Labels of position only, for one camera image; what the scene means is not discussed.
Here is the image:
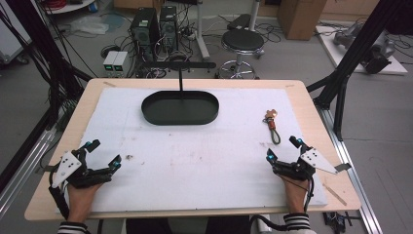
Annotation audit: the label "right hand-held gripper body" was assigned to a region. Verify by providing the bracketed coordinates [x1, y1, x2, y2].
[272, 146, 353, 182]

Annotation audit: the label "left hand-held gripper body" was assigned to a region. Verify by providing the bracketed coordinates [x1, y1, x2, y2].
[42, 148, 114, 190]

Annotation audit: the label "keychain with green loop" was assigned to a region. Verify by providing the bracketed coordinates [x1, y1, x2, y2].
[262, 108, 282, 146]

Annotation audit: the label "person's left hand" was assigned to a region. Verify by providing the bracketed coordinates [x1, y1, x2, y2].
[66, 180, 104, 223]

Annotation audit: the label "person's right hand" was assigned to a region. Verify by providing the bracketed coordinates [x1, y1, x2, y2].
[280, 175, 310, 215]

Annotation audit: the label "thin wooden stick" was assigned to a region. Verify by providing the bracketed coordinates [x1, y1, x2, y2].
[321, 182, 349, 207]

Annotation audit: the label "small electronics board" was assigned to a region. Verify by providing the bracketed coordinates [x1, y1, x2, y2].
[321, 211, 362, 234]

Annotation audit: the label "white foam mat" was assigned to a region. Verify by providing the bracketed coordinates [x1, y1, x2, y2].
[56, 87, 329, 215]

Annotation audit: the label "white power supply unit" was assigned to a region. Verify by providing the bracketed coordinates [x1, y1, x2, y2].
[112, 51, 130, 78]
[102, 50, 120, 78]

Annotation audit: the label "black stand with oval tray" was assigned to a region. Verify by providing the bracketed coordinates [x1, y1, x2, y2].
[140, 60, 220, 127]

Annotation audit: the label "person's dark trousers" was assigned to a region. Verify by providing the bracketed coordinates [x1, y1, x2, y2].
[125, 214, 261, 234]

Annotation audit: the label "white floor board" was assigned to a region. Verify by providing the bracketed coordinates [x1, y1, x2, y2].
[315, 24, 409, 76]

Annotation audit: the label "black round stool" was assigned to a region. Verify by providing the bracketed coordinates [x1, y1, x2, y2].
[215, 28, 266, 80]

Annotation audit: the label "grey machine on board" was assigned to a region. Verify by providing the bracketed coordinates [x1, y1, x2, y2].
[332, 22, 397, 75]

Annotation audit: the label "clear plastic bag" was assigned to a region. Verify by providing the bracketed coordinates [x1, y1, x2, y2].
[69, 15, 111, 36]

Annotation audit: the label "black computer tower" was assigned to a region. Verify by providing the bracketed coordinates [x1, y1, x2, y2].
[158, 4, 180, 55]
[130, 7, 161, 62]

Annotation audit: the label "brown cardboard box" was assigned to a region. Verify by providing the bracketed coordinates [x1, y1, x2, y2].
[276, 0, 328, 42]

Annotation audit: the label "black flat pedal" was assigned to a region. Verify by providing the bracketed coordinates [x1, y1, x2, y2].
[226, 13, 253, 31]

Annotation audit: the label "white table leg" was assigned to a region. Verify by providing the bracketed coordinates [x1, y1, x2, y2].
[194, 0, 211, 61]

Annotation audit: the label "black sleeved gripper cable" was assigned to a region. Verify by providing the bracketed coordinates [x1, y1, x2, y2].
[48, 172, 71, 220]

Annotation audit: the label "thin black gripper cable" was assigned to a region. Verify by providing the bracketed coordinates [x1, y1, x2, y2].
[276, 174, 316, 213]

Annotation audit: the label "aluminium rail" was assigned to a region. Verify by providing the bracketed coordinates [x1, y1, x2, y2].
[0, 128, 57, 219]
[315, 103, 385, 234]

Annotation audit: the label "thick black hose cable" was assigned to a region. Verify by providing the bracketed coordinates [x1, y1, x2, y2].
[248, 214, 289, 233]

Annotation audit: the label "black frame strut with cables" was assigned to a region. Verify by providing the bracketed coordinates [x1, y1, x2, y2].
[0, 0, 94, 131]

